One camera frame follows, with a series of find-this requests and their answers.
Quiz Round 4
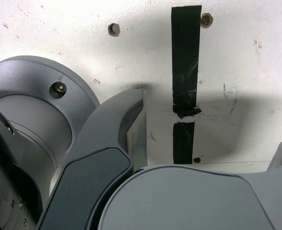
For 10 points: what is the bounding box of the black tape strip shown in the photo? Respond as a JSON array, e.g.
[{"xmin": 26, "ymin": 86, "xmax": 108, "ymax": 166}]
[{"xmin": 171, "ymin": 4, "xmax": 202, "ymax": 165}]

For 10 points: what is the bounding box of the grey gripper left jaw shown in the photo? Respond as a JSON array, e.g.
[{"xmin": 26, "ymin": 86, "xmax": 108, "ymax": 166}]
[{"xmin": 36, "ymin": 89, "xmax": 148, "ymax": 230}]

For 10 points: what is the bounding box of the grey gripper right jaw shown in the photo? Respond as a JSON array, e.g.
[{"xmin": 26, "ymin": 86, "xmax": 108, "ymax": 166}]
[{"xmin": 97, "ymin": 129, "xmax": 282, "ymax": 230}]

